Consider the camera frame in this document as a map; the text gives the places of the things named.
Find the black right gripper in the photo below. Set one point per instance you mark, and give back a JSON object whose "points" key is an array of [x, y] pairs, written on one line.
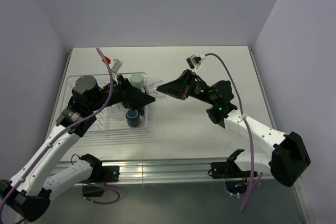
{"points": [[181, 86]]}

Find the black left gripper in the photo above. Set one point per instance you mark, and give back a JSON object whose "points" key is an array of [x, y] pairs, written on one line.
{"points": [[131, 97]]}

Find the dark green mug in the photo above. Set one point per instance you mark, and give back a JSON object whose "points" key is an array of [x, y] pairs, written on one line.
{"points": [[141, 110]]}

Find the dark blue mug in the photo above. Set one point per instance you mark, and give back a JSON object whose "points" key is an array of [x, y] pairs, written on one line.
{"points": [[132, 118]]}

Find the light green plastic cup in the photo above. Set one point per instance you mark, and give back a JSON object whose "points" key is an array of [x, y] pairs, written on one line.
{"points": [[137, 80]]}

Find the small clear glass cup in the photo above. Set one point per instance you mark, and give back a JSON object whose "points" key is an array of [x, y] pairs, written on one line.
{"points": [[152, 89]]}

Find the large clear glass cup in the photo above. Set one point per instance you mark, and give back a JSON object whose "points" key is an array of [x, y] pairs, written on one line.
{"points": [[116, 111]]}

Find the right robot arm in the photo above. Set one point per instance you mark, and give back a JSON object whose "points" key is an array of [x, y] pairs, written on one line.
{"points": [[286, 155]]}

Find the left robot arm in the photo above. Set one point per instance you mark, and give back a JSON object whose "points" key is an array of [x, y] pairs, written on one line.
{"points": [[33, 188]]}

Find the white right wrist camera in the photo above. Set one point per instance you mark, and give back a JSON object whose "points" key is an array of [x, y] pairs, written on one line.
{"points": [[195, 62]]}

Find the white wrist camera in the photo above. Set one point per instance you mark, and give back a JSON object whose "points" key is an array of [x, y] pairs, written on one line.
{"points": [[195, 62], [114, 64]]}

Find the clear wire dish rack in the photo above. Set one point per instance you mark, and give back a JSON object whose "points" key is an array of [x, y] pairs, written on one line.
{"points": [[104, 124]]}

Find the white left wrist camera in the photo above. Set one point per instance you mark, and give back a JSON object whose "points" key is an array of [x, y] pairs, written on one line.
{"points": [[114, 64]]}

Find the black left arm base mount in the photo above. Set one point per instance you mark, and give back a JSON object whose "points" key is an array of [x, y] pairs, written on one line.
{"points": [[95, 186]]}

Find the aluminium rail frame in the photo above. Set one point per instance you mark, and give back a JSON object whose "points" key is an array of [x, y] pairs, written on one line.
{"points": [[181, 191]]}

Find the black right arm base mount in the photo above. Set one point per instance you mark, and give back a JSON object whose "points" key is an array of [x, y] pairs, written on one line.
{"points": [[224, 170]]}

